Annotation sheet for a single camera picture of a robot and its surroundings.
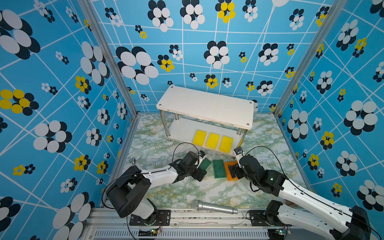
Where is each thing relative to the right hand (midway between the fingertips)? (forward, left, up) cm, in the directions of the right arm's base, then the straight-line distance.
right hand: (237, 162), depth 79 cm
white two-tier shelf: (+18, +28, +22) cm, 40 cm away
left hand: (+1, +19, -10) cm, 22 cm away
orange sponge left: (-9, +5, +2) cm, 11 cm away
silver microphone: (-19, +20, -9) cm, 29 cm away
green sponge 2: (+2, +8, -11) cm, 14 cm away
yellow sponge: (+20, +20, -5) cm, 29 cm away
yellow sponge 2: (+18, +11, -5) cm, 22 cm away
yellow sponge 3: (+16, +3, -7) cm, 18 cm away
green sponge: (+4, +17, -11) cm, 21 cm away
